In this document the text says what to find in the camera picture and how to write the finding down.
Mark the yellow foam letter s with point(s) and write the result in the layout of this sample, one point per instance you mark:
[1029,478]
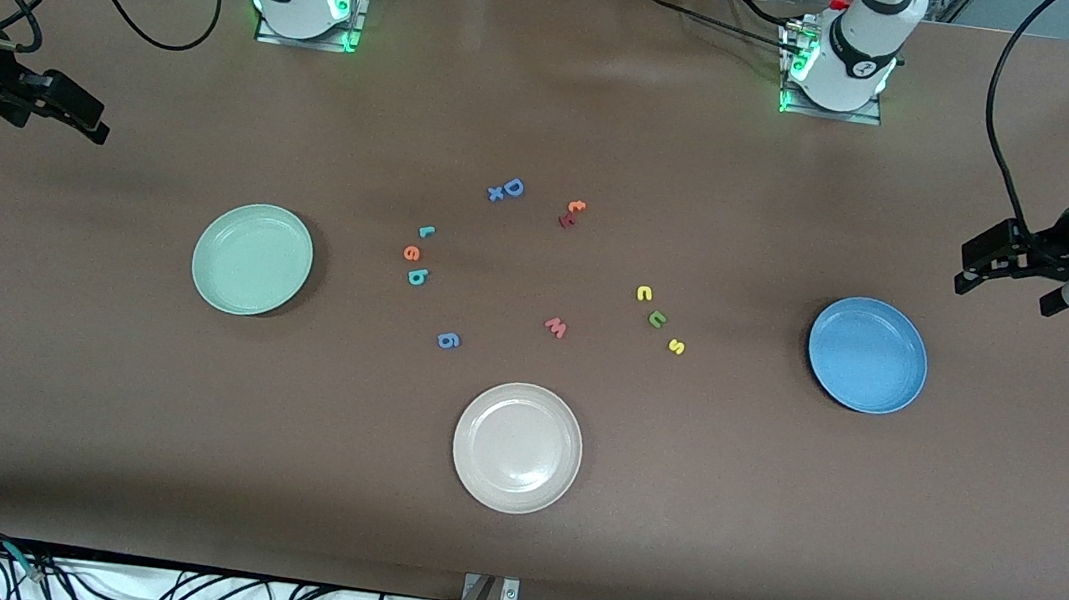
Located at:
[676,346]

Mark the green foam letter u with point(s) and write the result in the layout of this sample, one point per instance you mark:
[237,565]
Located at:
[657,324]

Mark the orange foam letter e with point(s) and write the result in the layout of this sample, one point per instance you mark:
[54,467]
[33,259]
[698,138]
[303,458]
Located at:
[410,258]

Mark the teal foam letter r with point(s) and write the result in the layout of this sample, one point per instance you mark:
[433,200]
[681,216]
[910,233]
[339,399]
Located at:
[427,231]

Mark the teal foam letter d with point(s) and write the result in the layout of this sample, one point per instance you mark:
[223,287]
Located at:
[417,281]

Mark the blue plate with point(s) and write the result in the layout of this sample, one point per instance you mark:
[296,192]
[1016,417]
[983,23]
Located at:
[868,355]

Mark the mint green plate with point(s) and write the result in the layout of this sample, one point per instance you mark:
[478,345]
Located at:
[252,260]

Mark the yellow foam letter n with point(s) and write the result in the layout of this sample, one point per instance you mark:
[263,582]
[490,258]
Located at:
[644,289]

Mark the orange foam letter t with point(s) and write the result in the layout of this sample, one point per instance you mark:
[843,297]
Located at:
[576,207]

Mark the dark red foam letter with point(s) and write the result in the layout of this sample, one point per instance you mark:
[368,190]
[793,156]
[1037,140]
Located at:
[567,219]

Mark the blue foam letter x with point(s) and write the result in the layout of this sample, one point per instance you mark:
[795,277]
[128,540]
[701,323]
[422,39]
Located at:
[495,194]

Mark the blue foam letter D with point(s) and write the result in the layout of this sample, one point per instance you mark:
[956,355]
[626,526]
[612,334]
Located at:
[505,186]

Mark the coral foam letter w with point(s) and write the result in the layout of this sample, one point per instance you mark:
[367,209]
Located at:
[555,328]

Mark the blue foam letter g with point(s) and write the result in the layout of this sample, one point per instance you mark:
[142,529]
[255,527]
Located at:
[455,340]

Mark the beige plate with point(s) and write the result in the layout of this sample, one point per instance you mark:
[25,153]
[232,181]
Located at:
[517,449]

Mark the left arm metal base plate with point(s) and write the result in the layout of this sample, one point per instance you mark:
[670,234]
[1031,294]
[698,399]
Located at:
[832,115]

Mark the small metal table bracket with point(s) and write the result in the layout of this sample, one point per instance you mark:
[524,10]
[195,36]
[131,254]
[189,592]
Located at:
[509,594]

